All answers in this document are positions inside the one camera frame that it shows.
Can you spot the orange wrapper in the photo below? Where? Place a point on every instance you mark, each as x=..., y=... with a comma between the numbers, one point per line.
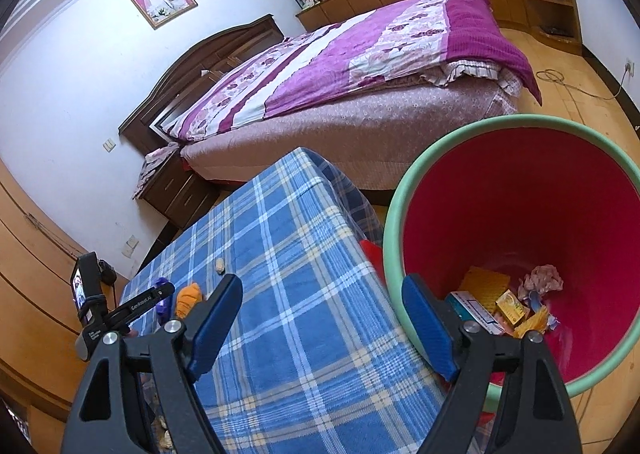
x=187, y=299

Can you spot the wooden corner shelf unit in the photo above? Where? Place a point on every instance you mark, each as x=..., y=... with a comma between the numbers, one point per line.
x=555, y=23

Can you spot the small beige nut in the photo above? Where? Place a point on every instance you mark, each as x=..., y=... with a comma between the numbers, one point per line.
x=220, y=266

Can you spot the blue plastic wrapper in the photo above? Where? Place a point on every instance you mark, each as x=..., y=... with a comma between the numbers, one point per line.
x=163, y=309

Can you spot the gold small box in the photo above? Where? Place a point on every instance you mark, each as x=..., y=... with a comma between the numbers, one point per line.
x=511, y=309

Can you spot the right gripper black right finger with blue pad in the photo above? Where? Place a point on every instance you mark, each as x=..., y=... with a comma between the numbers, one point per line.
x=534, y=413

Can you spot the blue plaid tablecloth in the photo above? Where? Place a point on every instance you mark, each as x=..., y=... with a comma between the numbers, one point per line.
x=316, y=361

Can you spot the white teal box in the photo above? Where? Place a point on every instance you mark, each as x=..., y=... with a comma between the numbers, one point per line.
x=468, y=308

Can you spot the dark wooden nightstand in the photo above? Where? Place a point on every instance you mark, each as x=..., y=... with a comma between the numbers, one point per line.
x=173, y=188

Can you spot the purple floral quilt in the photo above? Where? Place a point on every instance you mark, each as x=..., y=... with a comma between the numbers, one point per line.
x=438, y=40

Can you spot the pink paper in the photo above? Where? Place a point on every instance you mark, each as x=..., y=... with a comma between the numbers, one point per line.
x=542, y=280

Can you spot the dark wooden headboard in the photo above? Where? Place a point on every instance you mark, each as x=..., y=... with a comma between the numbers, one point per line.
x=192, y=74

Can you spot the white wall socket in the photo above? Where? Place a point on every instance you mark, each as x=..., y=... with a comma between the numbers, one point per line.
x=629, y=68

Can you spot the bed with pink sheet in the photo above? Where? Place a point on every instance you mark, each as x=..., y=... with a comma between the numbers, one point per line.
x=372, y=137

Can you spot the white light switch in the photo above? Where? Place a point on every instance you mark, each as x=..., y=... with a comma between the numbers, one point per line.
x=109, y=145

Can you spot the orange box in bin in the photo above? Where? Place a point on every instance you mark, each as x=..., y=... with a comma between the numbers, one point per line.
x=485, y=286

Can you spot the yellow wrapper in bin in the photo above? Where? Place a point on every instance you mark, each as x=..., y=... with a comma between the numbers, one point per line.
x=538, y=321

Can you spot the black phone on mount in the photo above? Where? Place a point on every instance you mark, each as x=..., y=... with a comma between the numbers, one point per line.
x=86, y=287

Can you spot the double wall switch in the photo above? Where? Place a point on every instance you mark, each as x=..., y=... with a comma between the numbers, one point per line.
x=130, y=246

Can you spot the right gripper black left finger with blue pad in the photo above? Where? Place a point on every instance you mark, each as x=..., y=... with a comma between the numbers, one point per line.
x=108, y=414

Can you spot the red bin green rim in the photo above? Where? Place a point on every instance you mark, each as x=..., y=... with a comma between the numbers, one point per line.
x=510, y=193

